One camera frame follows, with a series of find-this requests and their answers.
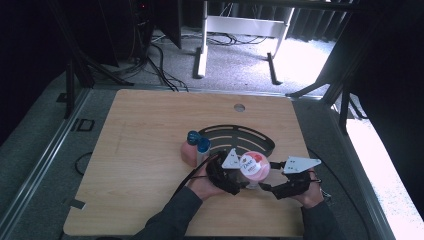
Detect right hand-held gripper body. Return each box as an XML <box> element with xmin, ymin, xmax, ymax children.
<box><xmin>272</xmin><ymin>155</ymin><xmax>323</xmax><ymax>201</ymax></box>

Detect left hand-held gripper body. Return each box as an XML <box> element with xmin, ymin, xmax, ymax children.
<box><xmin>205</xmin><ymin>148</ymin><xmax>249</xmax><ymax>196</ymax></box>

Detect pink jar with white lid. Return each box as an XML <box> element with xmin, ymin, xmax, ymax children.
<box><xmin>239</xmin><ymin>151</ymin><xmax>271</xmax><ymax>190</ymax></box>

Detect pink bottle with blue cap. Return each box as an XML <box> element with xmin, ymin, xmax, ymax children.
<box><xmin>180</xmin><ymin>130</ymin><xmax>203</xmax><ymax>168</ymax></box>

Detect black fan-shaped slotted rack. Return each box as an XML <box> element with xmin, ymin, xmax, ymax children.
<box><xmin>198</xmin><ymin>124</ymin><xmax>276</xmax><ymax>160</ymax></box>

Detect person's left hand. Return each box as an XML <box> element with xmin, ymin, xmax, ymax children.
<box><xmin>186</xmin><ymin>168</ymin><xmax>228</xmax><ymax>202</ymax></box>

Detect person's right hand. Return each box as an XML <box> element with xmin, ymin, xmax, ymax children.
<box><xmin>289</xmin><ymin>170</ymin><xmax>326</xmax><ymax>210</ymax></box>

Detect black metal stand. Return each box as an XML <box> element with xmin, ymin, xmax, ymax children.
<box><xmin>46</xmin><ymin>0</ymin><xmax>135</xmax><ymax>120</ymax></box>
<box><xmin>285</xmin><ymin>9</ymin><xmax>369</xmax><ymax>133</ymax></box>

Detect dark curtain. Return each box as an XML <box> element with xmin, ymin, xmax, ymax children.
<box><xmin>285</xmin><ymin>5</ymin><xmax>344</xmax><ymax>43</ymax></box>

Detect black tape piece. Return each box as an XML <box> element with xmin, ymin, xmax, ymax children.
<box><xmin>67</xmin><ymin>198</ymin><xmax>87</xmax><ymax>211</ymax></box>

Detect black computer tower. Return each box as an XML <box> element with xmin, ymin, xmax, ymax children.
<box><xmin>95</xmin><ymin>0</ymin><xmax>155</xmax><ymax>68</ymax></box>

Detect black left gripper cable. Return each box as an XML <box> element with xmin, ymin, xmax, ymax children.
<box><xmin>172</xmin><ymin>154</ymin><xmax>218</xmax><ymax>198</ymax></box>

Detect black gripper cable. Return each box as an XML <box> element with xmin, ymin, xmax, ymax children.
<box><xmin>313</xmin><ymin>179</ymin><xmax>333</xmax><ymax>205</ymax></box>
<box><xmin>172</xmin><ymin>154</ymin><xmax>218</xmax><ymax>198</ymax></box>

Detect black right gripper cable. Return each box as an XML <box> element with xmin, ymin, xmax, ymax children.
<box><xmin>313</xmin><ymin>179</ymin><xmax>333</xmax><ymax>205</ymax></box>

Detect thin black cable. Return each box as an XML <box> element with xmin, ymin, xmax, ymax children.
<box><xmin>308</xmin><ymin>148</ymin><xmax>372</xmax><ymax>240</ymax></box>

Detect black floor cables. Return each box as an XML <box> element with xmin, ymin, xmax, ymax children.
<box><xmin>145</xmin><ymin>41</ymin><xmax>190</xmax><ymax>93</ymax></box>

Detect black cable loop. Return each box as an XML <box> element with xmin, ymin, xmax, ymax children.
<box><xmin>74</xmin><ymin>151</ymin><xmax>95</xmax><ymax>177</ymax></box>

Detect white desk frame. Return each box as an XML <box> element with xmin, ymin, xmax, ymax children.
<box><xmin>192</xmin><ymin>0</ymin><xmax>296</xmax><ymax>86</ymax></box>

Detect black rectangular bracket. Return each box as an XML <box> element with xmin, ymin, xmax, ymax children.
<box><xmin>70</xmin><ymin>117</ymin><xmax>96</xmax><ymax>132</ymax></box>

